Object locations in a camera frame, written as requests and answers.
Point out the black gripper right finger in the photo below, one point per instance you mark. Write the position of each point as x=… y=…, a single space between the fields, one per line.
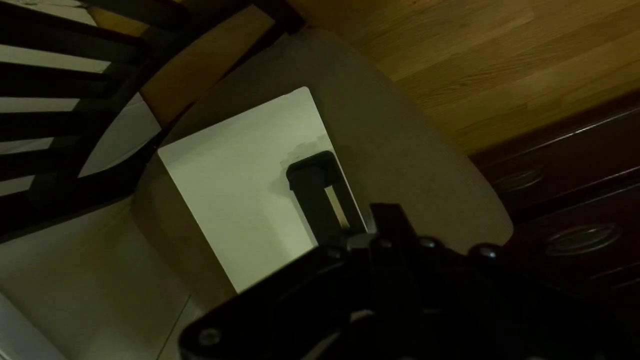
x=506 y=287

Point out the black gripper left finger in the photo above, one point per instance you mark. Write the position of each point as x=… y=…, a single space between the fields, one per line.
x=267 y=306

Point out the oval brass drawer pull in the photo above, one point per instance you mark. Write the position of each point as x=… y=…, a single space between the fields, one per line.
x=521 y=181
x=583 y=241

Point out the white paper sheet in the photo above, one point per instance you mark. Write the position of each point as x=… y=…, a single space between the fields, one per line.
x=227 y=200

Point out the black rectangular clip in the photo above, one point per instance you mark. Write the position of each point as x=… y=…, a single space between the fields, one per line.
x=310 y=192

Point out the dark wooden slant-front desk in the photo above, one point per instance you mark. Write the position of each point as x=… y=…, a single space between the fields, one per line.
x=586 y=181

